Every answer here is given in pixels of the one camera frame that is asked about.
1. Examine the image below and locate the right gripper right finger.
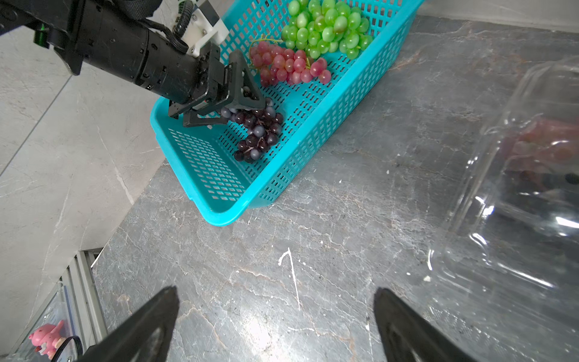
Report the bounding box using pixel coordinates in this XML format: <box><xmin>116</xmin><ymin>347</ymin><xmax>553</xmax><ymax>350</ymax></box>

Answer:
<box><xmin>373</xmin><ymin>287</ymin><xmax>474</xmax><ymax>361</ymax></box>

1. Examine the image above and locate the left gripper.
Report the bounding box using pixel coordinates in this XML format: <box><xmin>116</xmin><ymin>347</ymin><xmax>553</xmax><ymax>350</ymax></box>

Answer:
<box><xmin>54</xmin><ymin>1</ymin><xmax>266</xmax><ymax>128</ymax></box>

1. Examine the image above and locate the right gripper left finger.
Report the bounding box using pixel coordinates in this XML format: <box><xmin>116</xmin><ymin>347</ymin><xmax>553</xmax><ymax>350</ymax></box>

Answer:
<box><xmin>78</xmin><ymin>286</ymin><xmax>179</xmax><ymax>361</ymax></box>

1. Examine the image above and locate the teal plastic basket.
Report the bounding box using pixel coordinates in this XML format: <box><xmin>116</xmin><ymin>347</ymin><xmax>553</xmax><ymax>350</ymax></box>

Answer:
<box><xmin>150</xmin><ymin>1</ymin><xmax>420</xmax><ymax>226</ymax></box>

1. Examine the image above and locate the clear plastic clamshell container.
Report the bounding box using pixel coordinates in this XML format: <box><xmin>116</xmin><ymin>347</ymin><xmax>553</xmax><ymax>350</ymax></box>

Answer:
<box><xmin>429</xmin><ymin>57</ymin><xmax>578</xmax><ymax>361</ymax></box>

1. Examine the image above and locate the red grape bunch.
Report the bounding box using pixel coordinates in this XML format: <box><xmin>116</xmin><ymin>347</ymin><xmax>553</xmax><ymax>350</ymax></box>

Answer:
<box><xmin>500</xmin><ymin>117</ymin><xmax>578</xmax><ymax>185</ymax></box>
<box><xmin>249</xmin><ymin>40</ymin><xmax>333</xmax><ymax>87</ymax></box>

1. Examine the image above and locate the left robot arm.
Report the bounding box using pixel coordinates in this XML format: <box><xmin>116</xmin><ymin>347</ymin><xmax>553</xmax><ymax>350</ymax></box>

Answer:
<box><xmin>1</xmin><ymin>1</ymin><xmax>266</xmax><ymax>128</ymax></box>

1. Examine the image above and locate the pink pig toy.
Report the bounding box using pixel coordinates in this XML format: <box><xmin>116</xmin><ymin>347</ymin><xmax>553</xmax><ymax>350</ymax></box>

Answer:
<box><xmin>28</xmin><ymin>320</ymin><xmax>66</xmax><ymax>360</ymax></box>

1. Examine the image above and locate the green grape bunch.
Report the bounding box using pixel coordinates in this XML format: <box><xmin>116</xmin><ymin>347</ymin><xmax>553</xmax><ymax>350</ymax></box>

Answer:
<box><xmin>281</xmin><ymin>0</ymin><xmax>374</xmax><ymax>60</ymax></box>

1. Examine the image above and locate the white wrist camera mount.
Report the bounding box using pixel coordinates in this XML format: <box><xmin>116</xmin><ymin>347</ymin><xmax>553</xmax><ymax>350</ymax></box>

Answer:
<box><xmin>181</xmin><ymin>1</ymin><xmax>229</xmax><ymax>57</ymax></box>

